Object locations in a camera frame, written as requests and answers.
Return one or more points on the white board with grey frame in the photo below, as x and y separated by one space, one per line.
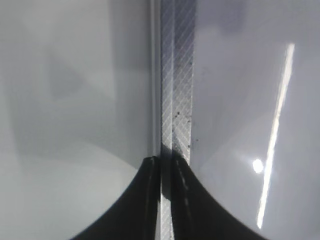
240 102

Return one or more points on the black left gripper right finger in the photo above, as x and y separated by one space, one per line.
196 215

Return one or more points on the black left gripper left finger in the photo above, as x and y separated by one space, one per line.
134 215

